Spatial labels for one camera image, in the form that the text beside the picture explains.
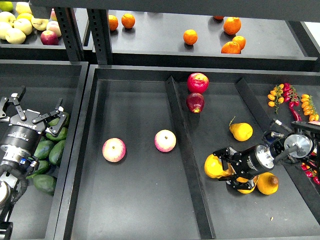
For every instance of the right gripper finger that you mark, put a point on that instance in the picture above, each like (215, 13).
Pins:
(232, 181)
(228, 156)

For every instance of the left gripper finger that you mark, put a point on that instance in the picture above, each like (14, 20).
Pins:
(13, 100)
(53, 121)

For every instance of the pink apple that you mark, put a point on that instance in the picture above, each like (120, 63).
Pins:
(165, 140)
(114, 150)

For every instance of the black tray divider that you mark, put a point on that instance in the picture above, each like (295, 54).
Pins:
(195, 185)

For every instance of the long red chili pepper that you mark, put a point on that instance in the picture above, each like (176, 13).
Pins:
(295, 114)

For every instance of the yellow pear with stem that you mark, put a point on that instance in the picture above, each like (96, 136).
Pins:
(213, 168)

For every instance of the pink apple left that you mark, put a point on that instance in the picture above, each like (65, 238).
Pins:
(114, 150)

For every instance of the large orange on shelf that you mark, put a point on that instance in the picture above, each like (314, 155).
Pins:
(232, 25)

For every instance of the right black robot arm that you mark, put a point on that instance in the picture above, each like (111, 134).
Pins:
(300, 141)

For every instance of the black shelf upright post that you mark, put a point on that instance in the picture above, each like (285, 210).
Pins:
(70, 33)

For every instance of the pale yellow apple front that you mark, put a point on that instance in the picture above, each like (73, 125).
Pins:
(15, 36)

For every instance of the orange cherry tomato vine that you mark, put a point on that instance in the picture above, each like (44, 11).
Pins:
(309, 108)

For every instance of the red apple on shelf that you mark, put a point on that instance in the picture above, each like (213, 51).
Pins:
(49, 37)

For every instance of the pink apple centre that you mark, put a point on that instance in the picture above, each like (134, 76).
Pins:
(165, 140)

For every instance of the orange on shelf right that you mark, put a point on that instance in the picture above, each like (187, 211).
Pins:
(241, 41)

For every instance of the orange on shelf centre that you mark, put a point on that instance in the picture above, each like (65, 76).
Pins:
(190, 36)

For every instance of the yellow pear bottom of pile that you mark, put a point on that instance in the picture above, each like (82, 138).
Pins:
(246, 190)

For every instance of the pale peach apple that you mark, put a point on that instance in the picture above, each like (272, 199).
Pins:
(54, 27)

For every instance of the yellow pear upper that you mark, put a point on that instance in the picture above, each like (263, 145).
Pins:
(240, 131)

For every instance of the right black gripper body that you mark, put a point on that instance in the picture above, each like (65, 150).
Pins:
(253, 162)

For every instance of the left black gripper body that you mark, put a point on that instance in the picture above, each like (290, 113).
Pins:
(22, 135)

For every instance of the orange on shelf far left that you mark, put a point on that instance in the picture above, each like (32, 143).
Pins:
(113, 22)

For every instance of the green avocado in bin lower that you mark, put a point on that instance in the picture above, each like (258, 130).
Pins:
(56, 153)

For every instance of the bright red apple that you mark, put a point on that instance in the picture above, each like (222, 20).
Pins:
(197, 83)

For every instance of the orange on shelf front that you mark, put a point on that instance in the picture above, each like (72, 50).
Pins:
(231, 47)

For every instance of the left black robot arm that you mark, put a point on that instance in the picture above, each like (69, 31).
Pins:
(15, 176)

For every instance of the dark red apple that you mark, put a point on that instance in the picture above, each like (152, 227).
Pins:
(195, 102)

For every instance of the pale yellow apple middle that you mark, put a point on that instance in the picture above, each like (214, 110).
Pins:
(24, 25)

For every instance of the dark green avocado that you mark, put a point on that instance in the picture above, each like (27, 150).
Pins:
(45, 183)

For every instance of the pale yellow apple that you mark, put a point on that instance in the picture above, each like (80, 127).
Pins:
(24, 25)
(15, 36)

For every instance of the black centre tray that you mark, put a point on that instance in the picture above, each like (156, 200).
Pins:
(145, 196)

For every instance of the pink apple right edge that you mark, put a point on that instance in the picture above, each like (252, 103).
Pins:
(314, 122)

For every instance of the black tray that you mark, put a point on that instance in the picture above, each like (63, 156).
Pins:
(35, 216)
(145, 196)

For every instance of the black left tray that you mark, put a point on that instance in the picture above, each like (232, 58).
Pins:
(35, 216)

